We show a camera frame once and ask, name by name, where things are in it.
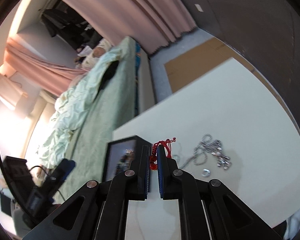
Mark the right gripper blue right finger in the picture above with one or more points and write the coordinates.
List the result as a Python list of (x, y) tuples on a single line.
[(176, 184)]

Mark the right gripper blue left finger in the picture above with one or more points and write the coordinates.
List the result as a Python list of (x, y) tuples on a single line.
[(132, 184)]

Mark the black jewelry box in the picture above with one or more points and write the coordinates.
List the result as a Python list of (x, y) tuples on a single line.
[(131, 153)]

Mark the silver charm pendants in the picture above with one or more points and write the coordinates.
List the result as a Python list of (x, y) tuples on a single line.
[(223, 161)]

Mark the green bed sheet mattress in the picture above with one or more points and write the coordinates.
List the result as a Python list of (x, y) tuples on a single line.
[(115, 104)]

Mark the light green duvet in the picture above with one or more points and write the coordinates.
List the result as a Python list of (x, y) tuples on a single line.
[(71, 109)]

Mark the flattened brown cardboard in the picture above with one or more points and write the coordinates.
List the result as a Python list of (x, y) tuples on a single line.
[(191, 62)]

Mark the pink curtain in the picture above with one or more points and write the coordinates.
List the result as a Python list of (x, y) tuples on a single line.
[(52, 77), (152, 23)]

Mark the white fluffy cloth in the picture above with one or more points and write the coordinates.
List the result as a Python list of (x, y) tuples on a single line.
[(293, 225)]

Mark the patterned pillow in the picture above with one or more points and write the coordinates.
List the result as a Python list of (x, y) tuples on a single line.
[(88, 56)]

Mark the hanging dark clothes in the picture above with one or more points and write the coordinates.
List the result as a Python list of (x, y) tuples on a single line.
[(63, 21)]

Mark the white wall socket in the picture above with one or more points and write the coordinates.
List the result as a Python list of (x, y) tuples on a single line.
[(199, 8)]

